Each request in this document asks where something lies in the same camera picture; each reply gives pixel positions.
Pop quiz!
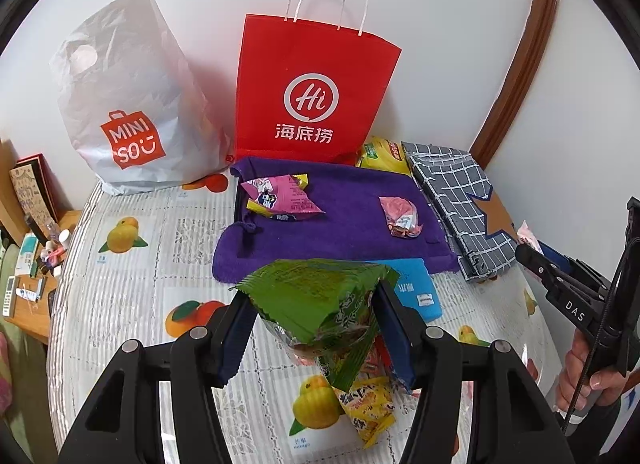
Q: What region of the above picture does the green snack packet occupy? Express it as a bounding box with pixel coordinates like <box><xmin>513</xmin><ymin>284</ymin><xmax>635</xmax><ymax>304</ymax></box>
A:
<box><xmin>234</xmin><ymin>258</ymin><xmax>399</xmax><ymax>392</ymax></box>

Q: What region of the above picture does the right hand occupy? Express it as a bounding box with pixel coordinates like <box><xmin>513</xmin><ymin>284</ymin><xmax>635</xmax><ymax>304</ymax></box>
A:
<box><xmin>555</xmin><ymin>327</ymin><xmax>633</xmax><ymax>414</ymax></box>

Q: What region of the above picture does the grey checked fabric bag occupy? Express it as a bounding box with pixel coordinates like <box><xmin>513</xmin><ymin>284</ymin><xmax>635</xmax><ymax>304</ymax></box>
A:
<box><xmin>402</xmin><ymin>143</ymin><xmax>518</xmax><ymax>281</ymax></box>

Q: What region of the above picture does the blue tissue pack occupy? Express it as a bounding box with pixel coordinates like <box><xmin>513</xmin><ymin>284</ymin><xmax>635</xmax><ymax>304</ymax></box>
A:
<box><xmin>378</xmin><ymin>258</ymin><xmax>442</xmax><ymax>323</ymax></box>

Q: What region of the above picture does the yellow orange snack packet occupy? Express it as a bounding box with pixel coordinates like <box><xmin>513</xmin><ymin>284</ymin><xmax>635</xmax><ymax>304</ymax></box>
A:
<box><xmin>334</xmin><ymin>376</ymin><xmax>396</xmax><ymax>449</ymax></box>

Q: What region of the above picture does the wooden side table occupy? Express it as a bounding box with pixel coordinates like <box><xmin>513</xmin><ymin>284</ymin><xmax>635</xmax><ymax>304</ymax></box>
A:
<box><xmin>0</xmin><ymin>208</ymin><xmax>84</xmax><ymax>345</ymax></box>

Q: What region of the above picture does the pink wrapped candy packet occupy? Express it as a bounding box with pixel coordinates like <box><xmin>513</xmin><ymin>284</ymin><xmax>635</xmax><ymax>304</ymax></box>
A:
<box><xmin>378</xmin><ymin>197</ymin><xmax>422</xmax><ymax>239</ymax></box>

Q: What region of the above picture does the purple towel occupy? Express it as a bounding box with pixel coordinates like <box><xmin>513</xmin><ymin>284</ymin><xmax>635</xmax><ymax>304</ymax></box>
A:
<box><xmin>211</xmin><ymin>155</ymin><xmax>461</xmax><ymax>286</ymax></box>

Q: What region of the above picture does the yellow snack bag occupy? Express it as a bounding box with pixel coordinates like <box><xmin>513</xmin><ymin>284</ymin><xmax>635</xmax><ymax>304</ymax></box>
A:
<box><xmin>356</xmin><ymin>136</ymin><xmax>411</xmax><ymax>176</ymax></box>

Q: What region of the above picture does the framed picture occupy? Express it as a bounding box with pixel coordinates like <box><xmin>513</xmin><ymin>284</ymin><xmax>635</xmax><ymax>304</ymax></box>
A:
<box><xmin>9</xmin><ymin>153</ymin><xmax>58</xmax><ymax>236</ymax></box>

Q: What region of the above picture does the pink rabbit snack packet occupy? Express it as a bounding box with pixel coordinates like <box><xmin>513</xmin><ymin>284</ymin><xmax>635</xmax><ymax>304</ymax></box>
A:
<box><xmin>241</xmin><ymin>174</ymin><xmax>323</xmax><ymax>221</ymax></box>

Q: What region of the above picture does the red paper shopping bag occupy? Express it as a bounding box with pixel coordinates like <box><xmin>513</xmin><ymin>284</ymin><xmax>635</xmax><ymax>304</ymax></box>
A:
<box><xmin>234</xmin><ymin>0</ymin><xmax>401</xmax><ymax>164</ymax></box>

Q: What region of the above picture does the white plastic Miniso bag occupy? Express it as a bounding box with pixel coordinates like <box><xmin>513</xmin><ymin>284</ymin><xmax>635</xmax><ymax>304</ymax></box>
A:
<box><xmin>50</xmin><ymin>0</ymin><xmax>230</xmax><ymax>195</ymax></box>

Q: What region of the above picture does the brown wooden door frame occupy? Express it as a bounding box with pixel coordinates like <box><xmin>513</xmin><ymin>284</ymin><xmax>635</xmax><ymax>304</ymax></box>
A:
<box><xmin>471</xmin><ymin>0</ymin><xmax>560</xmax><ymax>169</ymax></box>

